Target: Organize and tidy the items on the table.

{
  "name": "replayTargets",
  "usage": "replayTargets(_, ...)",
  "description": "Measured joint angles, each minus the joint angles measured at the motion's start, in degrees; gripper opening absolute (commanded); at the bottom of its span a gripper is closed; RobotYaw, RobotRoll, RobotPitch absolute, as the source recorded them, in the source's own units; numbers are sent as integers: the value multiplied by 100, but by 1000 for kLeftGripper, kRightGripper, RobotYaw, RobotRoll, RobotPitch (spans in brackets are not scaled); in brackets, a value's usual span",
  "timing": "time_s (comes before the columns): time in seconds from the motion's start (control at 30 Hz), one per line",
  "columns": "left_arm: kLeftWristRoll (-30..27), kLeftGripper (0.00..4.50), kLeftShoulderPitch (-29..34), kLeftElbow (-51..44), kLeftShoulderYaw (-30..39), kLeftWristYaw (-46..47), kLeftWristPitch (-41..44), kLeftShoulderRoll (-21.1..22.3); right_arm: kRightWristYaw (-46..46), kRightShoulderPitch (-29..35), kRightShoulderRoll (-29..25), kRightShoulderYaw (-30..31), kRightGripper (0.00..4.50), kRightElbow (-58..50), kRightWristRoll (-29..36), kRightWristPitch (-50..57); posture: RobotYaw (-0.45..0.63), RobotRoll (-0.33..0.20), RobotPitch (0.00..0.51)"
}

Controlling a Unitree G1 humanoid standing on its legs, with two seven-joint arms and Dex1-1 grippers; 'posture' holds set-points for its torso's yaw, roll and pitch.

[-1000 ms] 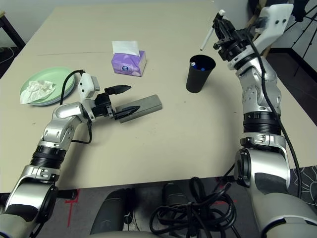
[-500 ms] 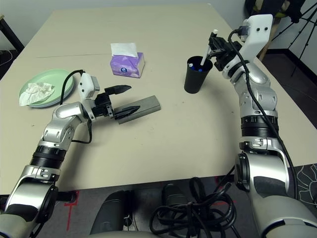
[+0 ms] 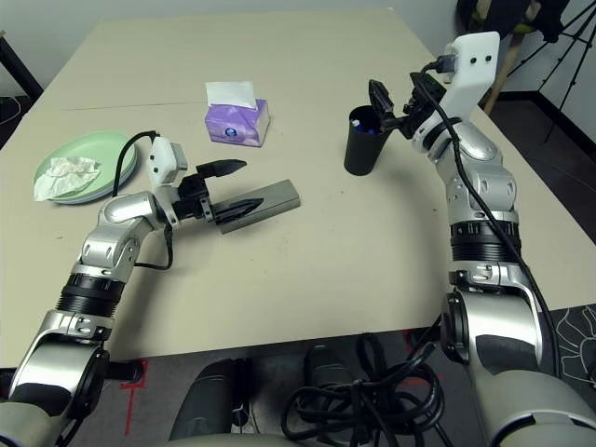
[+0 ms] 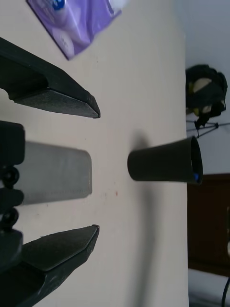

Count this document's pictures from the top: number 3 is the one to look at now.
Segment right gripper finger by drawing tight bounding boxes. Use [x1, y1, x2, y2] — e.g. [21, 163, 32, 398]
[368, 78, 396, 123]
[408, 72, 427, 103]

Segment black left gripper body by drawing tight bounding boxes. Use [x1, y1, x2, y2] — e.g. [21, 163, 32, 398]
[174, 171, 218, 224]

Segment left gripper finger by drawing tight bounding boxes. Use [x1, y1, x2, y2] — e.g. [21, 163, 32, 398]
[195, 158, 248, 181]
[211, 196, 266, 224]

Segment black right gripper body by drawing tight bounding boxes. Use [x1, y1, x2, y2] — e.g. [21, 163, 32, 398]
[380, 99, 442, 140]

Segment grey glasses case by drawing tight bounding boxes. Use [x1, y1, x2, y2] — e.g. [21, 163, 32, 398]
[216, 179, 302, 236]

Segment green plate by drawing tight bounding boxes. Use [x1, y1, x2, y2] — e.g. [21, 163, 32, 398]
[33, 130, 140, 204]

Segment white tissue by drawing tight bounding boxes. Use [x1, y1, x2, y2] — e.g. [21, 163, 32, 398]
[33, 156, 102, 202]

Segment purple tissue box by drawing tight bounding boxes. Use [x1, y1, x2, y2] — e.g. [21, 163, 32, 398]
[203, 81, 272, 149]

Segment black cup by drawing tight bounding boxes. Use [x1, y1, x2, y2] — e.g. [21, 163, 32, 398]
[343, 105, 390, 177]

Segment blue plate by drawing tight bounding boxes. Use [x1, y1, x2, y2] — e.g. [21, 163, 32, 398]
[50, 171, 140, 207]

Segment black jacket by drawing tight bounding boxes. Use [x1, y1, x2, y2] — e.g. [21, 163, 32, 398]
[458, 0, 574, 41]

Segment dark grey robot right leg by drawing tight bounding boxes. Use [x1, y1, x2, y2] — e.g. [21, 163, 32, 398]
[305, 344, 359, 387]

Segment dark grey robot leg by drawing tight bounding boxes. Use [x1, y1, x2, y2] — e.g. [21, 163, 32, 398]
[169, 358, 255, 441]
[305, 344, 359, 387]

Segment dark grey robot left leg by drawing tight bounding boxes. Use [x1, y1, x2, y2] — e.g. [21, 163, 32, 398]
[169, 358, 255, 441]

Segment side table black legs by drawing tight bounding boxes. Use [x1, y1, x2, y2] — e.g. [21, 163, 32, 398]
[0, 30, 43, 102]

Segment pale robot torso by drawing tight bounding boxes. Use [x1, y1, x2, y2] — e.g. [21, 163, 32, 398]
[162, 432, 290, 447]

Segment dark patterned floor rug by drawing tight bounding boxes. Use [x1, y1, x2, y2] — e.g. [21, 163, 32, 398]
[549, 302, 596, 392]

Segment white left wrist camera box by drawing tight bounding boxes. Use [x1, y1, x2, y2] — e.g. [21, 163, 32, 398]
[147, 134, 190, 227]

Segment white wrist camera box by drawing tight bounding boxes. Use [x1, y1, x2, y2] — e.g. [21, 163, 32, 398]
[147, 134, 190, 227]
[437, 31, 502, 125]

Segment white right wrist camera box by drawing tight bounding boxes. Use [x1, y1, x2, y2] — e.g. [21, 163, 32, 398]
[437, 31, 502, 125]

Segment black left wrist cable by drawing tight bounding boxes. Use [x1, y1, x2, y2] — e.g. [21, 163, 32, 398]
[111, 129, 176, 272]

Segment black cable bundle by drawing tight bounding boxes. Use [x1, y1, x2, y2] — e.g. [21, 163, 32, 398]
[281, 332, 443, 447]

